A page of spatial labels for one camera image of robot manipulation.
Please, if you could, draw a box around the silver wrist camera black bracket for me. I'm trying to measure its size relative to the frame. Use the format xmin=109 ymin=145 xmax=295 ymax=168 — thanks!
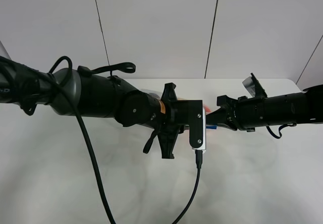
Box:
xmin=175 ymin=100 xmax=206 ymax=151

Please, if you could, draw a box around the clear zip bag blue strip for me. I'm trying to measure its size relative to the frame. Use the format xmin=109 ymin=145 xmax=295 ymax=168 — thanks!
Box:
xmin=204 ymin=104 xmax=218 ymax=130

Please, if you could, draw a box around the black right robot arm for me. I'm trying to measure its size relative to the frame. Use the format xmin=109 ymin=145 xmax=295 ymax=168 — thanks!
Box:
xmin=206 ymin=85 xmax=322 ymax=131

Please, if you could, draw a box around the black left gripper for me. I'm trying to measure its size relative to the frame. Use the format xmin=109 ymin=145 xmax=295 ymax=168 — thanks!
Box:
xmin=143 ymin=83 xmax=184 ymax=159

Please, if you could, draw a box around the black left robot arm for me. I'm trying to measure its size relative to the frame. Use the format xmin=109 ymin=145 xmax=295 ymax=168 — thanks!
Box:
xmin=1 ymin=56 xmax=183 ymax=159

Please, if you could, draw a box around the black camera cable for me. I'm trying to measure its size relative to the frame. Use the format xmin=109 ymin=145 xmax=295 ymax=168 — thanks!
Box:
xmin=47 ymin=55 xmax=203 ymax=224

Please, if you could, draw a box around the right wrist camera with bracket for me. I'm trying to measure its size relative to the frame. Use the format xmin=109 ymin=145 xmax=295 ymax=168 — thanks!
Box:
xmin=242 ymin=73 xmax=267 ymax=98

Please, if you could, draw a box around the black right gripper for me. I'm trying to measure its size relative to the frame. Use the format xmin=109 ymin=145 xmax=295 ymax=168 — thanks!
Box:
xmin=206 ymin=95 xmax=255 ymax=132

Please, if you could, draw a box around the blue cable loop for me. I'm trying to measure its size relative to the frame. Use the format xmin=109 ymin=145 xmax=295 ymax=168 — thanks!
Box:
xmin=267 ymin=123 xmax=297 ymax=139

